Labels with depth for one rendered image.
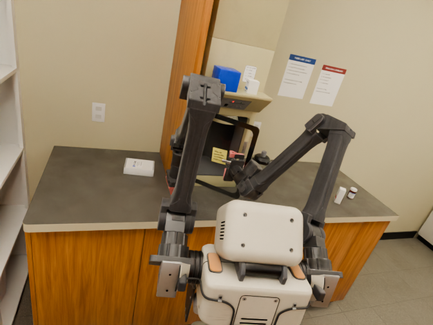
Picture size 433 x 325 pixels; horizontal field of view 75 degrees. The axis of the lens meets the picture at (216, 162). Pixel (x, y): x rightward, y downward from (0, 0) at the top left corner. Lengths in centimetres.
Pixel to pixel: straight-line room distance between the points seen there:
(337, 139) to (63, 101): 144
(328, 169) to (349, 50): 143
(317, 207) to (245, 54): 79
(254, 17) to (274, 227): 97
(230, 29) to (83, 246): 115
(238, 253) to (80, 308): 116
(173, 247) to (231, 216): 18
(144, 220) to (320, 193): 75
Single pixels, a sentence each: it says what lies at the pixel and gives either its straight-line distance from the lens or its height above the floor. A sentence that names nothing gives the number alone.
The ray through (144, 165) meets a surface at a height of 98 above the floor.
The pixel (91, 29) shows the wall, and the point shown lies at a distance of 174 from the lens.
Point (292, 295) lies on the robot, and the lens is 79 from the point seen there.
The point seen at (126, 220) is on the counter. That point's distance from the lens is 130.
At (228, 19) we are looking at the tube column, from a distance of 137.
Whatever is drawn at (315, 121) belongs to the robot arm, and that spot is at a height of 154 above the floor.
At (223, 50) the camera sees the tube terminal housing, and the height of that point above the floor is 167.
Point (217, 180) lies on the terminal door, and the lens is 148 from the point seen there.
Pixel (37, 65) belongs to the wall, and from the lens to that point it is 180.
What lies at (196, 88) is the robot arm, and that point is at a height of 162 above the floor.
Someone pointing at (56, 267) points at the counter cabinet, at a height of 67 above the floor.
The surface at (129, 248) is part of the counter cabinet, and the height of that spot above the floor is 76.
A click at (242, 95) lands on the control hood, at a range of 133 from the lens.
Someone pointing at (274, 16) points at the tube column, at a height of 185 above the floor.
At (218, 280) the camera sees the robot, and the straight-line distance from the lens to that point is 72.
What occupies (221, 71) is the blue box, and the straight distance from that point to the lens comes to 128.
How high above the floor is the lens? 177
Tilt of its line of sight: 25 degrees down
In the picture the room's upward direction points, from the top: 14 degrees clockwise
